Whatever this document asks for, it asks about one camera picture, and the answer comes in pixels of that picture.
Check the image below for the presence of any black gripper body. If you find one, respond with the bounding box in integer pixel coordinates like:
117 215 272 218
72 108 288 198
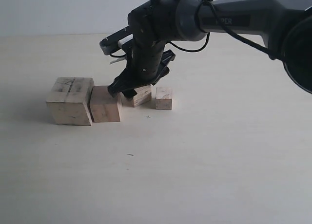
109 38 176 92

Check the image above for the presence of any medium wooden cube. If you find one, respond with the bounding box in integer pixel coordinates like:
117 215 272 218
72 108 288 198
122 85 152 108

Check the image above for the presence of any second largest wooden cube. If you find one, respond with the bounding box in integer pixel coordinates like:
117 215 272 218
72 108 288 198
89 86 122 123

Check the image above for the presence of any smallest wooden cube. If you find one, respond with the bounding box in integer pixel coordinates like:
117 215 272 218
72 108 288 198
155 87 173 110

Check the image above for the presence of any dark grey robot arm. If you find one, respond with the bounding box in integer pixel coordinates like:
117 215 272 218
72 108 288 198
100 0 312 99

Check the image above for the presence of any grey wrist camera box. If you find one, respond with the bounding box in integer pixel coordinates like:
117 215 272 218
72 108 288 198
99 26 132 56

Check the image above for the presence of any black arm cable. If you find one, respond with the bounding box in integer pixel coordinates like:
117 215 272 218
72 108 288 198
136 0 286 61

